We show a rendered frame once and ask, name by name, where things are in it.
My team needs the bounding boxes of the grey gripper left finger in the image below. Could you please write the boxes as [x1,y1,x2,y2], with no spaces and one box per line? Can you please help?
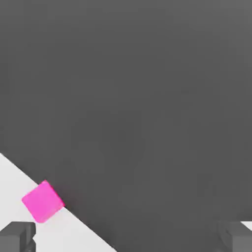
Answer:
[0,221,37,252]

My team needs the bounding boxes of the small pink cube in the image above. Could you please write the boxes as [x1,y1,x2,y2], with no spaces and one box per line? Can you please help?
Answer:
[21,179,65,224]

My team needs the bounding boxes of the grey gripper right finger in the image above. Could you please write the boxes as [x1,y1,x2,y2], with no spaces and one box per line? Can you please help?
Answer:
[218,220,252,252]

